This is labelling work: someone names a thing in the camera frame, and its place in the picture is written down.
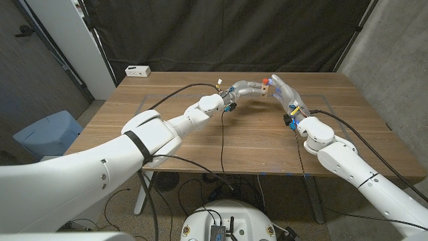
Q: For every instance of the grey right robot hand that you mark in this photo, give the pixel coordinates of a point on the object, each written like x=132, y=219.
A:
x=289, y=97

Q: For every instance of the blue plastic bin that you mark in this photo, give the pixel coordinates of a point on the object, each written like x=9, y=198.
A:
x=47, y=134

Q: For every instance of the round black floor fan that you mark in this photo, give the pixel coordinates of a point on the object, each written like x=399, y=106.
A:
x=168, y=182

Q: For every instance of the red-headed wooden screw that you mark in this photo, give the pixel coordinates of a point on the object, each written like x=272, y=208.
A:
x=265, y=81

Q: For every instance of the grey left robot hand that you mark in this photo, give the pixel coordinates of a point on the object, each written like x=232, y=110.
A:
x=244, y=89

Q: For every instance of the white cabinet panel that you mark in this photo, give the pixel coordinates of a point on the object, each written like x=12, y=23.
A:
x=77, y=43

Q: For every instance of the white table leg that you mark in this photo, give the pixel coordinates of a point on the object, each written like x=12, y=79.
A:
x=140, y=204

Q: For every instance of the grey table leg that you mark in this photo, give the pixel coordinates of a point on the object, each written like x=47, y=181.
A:
x=314, y=201

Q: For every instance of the small wooden block with holes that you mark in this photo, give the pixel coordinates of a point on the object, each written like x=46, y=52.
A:
x=265, y=90

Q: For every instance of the white power strip box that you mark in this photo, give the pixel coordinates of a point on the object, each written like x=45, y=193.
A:
x=137, y=71

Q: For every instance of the grey device on torso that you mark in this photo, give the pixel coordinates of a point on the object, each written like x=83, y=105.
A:
x=218, y=233

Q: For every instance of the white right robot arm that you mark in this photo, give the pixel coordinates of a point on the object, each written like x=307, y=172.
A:
x=341, y=157

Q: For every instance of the black backdrop curtain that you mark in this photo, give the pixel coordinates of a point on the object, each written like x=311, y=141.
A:
x=217, y=33

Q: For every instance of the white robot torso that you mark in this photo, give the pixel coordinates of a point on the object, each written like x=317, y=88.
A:
x=247, y=217

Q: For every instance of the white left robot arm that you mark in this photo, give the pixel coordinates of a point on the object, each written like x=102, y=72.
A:
x=67, y=187

